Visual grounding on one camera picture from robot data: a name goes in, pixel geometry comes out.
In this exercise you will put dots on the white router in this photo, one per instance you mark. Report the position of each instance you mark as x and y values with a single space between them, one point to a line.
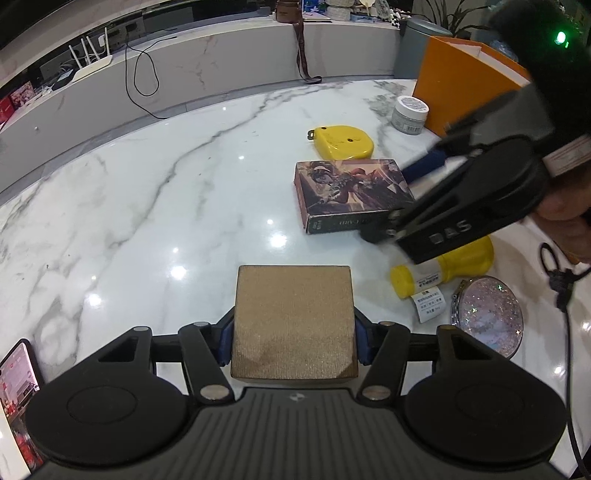
92 67

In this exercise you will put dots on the orange cardboard box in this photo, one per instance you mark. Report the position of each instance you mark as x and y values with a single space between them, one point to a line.
443 83

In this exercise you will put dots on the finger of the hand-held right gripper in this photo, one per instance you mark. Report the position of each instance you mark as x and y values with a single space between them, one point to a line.
383 228
425 165

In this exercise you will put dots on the grey cream jar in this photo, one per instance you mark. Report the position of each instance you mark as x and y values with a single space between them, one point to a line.
408 120

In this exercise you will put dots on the yellow case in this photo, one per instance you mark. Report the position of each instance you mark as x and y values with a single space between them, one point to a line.
341 143

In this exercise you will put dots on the brown cardboard cube box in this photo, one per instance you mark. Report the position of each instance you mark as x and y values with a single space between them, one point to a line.
291 323

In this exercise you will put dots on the grey pedal trash can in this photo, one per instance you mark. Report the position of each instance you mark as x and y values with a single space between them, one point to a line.
415 50

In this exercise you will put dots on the white marble television console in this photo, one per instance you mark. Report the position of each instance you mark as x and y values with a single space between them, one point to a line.
207 69

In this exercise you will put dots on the glitter compact mirror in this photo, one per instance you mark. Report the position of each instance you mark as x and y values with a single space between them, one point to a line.
489 318

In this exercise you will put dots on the illustrated card box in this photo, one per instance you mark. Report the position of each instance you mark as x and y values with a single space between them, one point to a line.
341 189

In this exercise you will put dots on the yellow bottle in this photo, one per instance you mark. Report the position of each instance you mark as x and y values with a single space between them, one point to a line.
466 258

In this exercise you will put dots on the person's right hand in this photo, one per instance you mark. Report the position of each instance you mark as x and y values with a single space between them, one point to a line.
568 207

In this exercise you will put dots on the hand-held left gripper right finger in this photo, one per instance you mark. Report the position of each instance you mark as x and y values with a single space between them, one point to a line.
362 339

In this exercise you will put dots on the pink gift box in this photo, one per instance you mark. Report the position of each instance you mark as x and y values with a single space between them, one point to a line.
22 94

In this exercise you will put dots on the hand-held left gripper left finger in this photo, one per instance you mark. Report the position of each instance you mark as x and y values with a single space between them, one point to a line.
226 339

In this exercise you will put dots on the white woven basket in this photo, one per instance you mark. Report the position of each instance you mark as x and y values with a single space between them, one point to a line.
340 11

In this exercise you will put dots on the smartphone with red screen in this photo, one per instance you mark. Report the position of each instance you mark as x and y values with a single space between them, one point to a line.
18 383

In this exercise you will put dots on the red gift box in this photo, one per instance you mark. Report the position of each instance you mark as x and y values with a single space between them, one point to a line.
5 110

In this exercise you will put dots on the long leaf potted plant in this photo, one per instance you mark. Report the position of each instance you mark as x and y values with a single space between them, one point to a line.
457 16

